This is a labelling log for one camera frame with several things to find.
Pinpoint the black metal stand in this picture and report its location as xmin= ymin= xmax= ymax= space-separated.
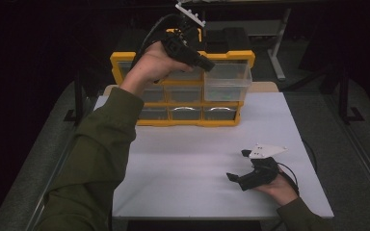
xmin=63 ymin=70 xmax=85 ymax=123
xmin=337 ymin=68 xmax=366 ymax=125

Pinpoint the desk with white leg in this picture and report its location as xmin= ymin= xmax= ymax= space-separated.
xmin=205 ymin=8 xmax=293 ymax=82

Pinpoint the person's right hand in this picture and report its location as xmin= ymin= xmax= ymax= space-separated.
xmin=253 ymin=174 xmax=300 ymax=207

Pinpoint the person's left hand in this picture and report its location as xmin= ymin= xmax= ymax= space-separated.
xmin=119 ymin=41 xmax=194 ymax=97

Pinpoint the group of clear organizer drawers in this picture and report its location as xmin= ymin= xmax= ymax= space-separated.
xmin=119 ymin=61 xmax=239 ymax=122

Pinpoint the tan wooden board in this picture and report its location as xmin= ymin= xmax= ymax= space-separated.
xmin=103 ymin=81 xmax=280 ymax=96

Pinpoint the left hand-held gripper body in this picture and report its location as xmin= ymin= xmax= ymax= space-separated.
xmin=160 ymin=1 xmax=206 ymax=67

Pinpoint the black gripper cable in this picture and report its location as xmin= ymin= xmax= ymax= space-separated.
xmin=130 ymin=13 xmax=182 ymax=70
xmin=277 ymin=162 xmax=301 ymax=196

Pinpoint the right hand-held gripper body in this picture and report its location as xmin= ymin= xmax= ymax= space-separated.
xmin=237 ymin=142 xmax=288 ymax=192

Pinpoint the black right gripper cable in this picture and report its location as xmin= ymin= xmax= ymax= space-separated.
xmin=277 ymin=162 xmax=301 ymax=196

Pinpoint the clear plastic drawer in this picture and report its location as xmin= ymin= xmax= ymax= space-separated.
xmin=202 ymin=62 xmax=253 ymax=103

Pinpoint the yellow organizer cabinet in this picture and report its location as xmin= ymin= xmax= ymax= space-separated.
xmin=109 ymin=28 xmax=256 ymax=128

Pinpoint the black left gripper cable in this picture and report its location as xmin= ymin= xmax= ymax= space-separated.
xmin=130 ymin=13 xmax=182 ymax=70

